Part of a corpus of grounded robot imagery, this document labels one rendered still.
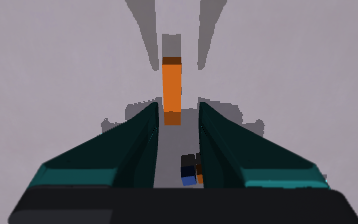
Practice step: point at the blue cube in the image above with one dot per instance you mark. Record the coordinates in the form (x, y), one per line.
(188, 175)

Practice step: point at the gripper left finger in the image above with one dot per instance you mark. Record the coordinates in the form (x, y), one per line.
(111, 157)

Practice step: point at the orange rod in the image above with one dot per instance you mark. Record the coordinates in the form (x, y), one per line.
(171, 73)
(199, 173)

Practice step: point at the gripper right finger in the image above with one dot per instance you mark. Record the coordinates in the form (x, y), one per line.
(249, 160)

